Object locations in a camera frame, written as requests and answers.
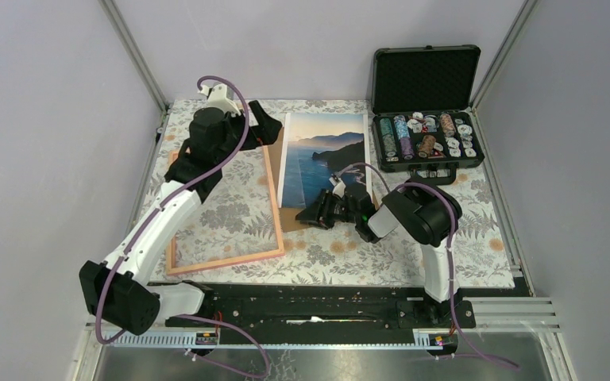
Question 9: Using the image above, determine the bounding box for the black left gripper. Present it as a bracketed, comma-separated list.
[214, 100, 282, 165]

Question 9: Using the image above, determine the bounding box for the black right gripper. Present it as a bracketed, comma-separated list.
[295, 188, 360, 230]

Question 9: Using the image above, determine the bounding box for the seascape photo print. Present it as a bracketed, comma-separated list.
[277, 113, 370, 209]

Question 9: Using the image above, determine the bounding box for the pink wooden picture frame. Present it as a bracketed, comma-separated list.
[164, 147, 285, 276]

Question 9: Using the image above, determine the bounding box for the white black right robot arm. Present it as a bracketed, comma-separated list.
[295, 175, 462, 327]

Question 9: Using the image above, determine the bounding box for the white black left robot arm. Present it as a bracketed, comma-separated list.
[79, 100, 282, 335]

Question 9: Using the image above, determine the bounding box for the brown cardboard backing board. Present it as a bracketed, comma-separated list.
[268, 128, 376, 232]

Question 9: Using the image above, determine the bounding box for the floral tablecloth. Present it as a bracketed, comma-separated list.
[145, 98, 516, 289]

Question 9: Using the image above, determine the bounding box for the green poker chip stack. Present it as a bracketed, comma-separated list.
[379, 118, 398, 162]

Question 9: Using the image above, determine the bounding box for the blue purple poker chip stack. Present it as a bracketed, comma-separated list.
[393, 115, 415, 160]

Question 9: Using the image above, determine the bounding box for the lower orange poker chip stack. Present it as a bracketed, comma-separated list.
[417, 134, 437, 159]

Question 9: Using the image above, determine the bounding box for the orange poker chip stack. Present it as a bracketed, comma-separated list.
[439, 114, 456, 137]
[417, 134, 437, 159]

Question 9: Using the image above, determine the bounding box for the upper orange poker chip stack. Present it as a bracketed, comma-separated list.
[439, 114, 456, 137]

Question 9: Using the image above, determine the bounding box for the black poker chip case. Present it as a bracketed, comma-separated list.
[371, 44, 485, 185]

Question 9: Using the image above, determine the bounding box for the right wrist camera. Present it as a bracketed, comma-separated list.
[329, 175, 346, 198]

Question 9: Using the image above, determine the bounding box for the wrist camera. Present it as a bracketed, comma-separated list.
[198, 83, 241, 116]
[329, 175, 346, 198]

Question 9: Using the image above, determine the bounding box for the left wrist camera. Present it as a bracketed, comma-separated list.
[198, 83, 241, 116]

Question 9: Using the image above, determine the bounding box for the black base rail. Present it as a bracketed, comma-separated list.
[144, 281, 477, 345]

